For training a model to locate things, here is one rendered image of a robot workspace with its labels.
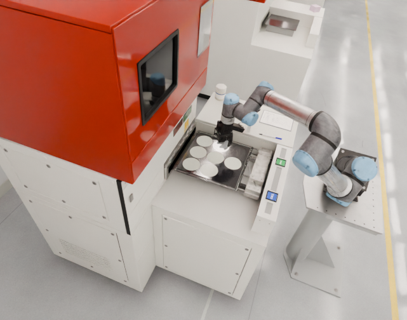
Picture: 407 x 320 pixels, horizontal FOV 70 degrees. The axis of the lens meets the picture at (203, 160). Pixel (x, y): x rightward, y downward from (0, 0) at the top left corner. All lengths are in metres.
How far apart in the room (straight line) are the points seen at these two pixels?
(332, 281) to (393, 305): 0.44
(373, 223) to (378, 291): 0.93
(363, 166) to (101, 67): 1.23
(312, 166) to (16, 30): 1.06
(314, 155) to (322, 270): 1.47
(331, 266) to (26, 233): 2.35
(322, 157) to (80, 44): 0.91
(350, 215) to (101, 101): 1.41
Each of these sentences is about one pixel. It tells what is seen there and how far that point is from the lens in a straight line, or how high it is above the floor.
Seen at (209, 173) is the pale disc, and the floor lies 0.90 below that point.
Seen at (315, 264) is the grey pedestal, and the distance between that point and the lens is 2.54.
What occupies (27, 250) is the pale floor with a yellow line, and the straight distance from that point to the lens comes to 2.60.
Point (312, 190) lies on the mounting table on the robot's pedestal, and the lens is 1.83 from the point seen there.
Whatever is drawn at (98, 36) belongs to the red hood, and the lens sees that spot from 0.82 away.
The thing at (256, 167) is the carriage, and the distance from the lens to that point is 1.74.
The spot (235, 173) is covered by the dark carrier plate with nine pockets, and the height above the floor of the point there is 0.90.
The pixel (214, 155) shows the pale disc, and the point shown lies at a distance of 1.73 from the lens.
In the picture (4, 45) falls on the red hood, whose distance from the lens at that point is 1.09.
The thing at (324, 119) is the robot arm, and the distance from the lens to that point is 1.26.
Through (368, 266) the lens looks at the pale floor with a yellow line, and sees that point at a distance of 2.76.
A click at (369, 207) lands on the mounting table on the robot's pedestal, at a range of 1.92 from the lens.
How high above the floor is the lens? 2.11
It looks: 46 degrees down
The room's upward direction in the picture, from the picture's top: 7 degrees clockwise
